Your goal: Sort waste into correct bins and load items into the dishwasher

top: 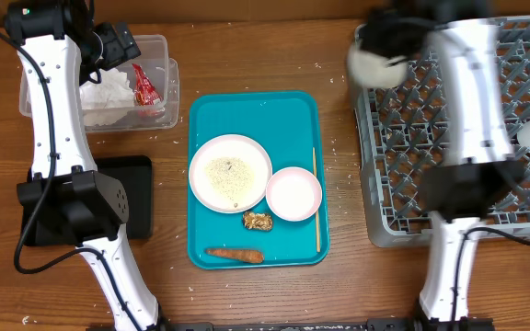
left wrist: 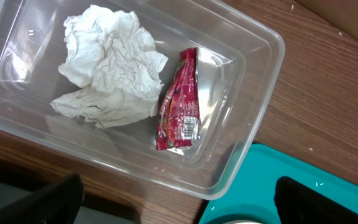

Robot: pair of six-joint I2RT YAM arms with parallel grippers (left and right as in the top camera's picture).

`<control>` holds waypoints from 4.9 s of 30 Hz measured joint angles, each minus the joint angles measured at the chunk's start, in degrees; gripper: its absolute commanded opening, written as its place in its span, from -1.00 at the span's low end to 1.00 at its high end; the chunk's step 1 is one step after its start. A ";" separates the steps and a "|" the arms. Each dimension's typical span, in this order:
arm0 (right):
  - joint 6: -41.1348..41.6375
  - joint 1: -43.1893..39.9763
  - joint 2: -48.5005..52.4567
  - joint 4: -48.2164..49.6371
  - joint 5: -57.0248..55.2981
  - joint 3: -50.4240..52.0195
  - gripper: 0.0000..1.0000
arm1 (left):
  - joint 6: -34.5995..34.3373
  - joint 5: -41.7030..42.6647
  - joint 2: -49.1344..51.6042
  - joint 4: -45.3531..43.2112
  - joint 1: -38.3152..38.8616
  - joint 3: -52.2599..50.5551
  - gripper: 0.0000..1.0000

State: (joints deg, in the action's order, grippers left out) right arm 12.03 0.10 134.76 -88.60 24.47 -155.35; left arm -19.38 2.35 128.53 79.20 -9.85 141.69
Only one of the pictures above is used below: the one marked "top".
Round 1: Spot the clear plastic waste bin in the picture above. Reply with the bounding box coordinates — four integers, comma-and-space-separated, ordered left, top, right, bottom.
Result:
18, 35, 179, 141

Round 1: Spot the carrot piece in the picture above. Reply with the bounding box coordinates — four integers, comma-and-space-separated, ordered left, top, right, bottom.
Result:
205, 248, 264, 264

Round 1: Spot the wooden chopstick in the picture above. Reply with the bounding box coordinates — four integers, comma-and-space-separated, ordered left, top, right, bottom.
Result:
312, 147, 321, 253

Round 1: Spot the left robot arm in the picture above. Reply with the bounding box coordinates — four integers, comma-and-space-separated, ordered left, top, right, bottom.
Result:
5, 1, 168, 330

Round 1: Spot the white tissue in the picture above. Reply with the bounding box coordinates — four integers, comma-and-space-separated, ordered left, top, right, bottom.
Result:
84, 109, 128, 127
80, 69, 134, 109

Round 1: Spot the large white plate with rice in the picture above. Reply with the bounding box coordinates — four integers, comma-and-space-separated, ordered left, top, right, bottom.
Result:
189, 134, 272, 213

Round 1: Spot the teal plastic serving tray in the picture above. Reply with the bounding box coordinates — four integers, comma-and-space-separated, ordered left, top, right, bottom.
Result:
188, 91, 330, 270

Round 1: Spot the walnut food scrap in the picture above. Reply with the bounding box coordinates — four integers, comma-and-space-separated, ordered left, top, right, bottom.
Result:
242, 211, 273, 232

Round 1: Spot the red snack wrapper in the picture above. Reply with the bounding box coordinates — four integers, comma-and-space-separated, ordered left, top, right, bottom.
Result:
132, 63, 164, 119

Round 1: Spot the small white bowl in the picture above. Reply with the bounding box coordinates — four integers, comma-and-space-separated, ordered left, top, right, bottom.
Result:
265, 166, 323, 222

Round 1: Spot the brown cardboard backdrop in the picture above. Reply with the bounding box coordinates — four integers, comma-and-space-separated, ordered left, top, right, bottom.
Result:
0, 0, 530, 27

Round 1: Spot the grey dishwasher rack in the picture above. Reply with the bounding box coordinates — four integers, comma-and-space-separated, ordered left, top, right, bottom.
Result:
350, 16, 530, 247

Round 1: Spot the black plastic tray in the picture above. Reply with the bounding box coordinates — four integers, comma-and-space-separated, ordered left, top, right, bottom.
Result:
26, 155, 153, 246

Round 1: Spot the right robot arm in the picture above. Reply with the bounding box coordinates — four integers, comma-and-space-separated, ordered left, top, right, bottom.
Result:
347, 1, 524, 330

